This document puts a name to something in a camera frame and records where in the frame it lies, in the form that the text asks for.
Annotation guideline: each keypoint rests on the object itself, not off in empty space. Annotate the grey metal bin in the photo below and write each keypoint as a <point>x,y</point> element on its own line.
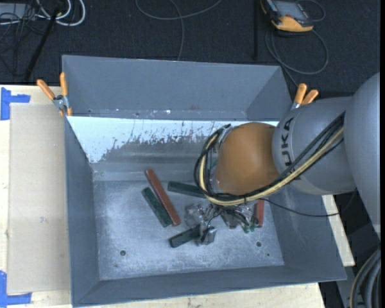
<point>128,229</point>

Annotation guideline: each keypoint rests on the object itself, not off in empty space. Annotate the dark green flat block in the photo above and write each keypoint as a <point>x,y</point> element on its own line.
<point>183,237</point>
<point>184,188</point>
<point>157,208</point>

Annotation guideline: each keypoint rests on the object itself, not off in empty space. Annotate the long red-brown flat block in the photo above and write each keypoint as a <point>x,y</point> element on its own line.
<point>163,197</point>

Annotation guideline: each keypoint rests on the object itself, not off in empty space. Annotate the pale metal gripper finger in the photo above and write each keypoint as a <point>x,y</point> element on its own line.
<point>209,235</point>
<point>194,213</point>

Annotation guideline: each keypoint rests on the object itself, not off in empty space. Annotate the short red-brown flat block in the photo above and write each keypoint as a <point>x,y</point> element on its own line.
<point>260,212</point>

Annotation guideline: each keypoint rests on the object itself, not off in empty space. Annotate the pale wood flat board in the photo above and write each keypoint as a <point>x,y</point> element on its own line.
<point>38,204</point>

